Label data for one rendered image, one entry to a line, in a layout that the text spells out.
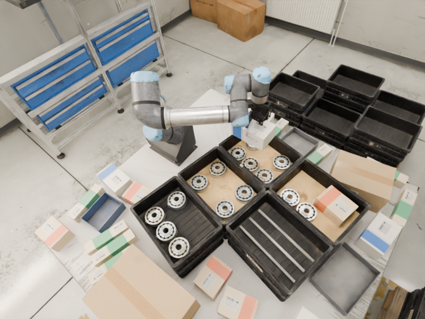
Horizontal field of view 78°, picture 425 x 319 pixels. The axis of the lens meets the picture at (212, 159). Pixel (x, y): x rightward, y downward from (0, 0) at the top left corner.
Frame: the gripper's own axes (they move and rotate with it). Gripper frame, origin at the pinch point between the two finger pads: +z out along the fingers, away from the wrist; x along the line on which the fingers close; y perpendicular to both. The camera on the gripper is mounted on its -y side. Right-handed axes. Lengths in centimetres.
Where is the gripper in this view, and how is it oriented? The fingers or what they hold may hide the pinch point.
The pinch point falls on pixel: (253, 127)
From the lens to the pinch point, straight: 139.7
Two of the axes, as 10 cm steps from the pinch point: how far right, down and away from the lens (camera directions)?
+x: 6.3, -6.6, 4.2
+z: 0.7, 5.8, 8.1
